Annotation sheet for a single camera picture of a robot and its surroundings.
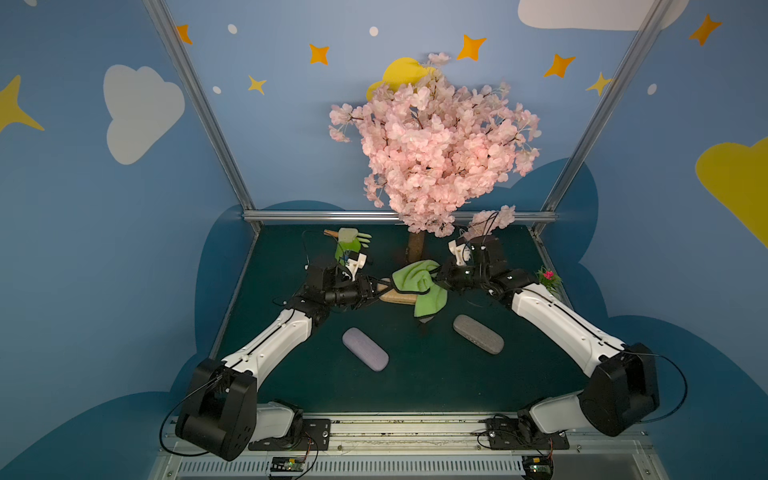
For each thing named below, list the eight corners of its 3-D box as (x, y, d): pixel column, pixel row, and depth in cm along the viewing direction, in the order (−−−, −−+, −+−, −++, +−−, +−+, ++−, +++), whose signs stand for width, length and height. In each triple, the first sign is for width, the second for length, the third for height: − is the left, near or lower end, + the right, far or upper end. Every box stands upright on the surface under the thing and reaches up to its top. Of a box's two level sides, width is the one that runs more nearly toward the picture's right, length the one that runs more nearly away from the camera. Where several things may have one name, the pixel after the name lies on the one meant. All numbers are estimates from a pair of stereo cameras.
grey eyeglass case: (449, 327, 95) (450, 324, 93) (457, 315, 98) (459, 311, 96) (497, 357, 89) (500, 355, 87) (504, 343, 92) (507, 340, 90)
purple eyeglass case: (338, 341, 92) (337, 338, 90) (352, 326, 95) (352, 323, 93) (378, 376, 85) (378, 374, 83) (392, 359, 88) (392, 356, 86)
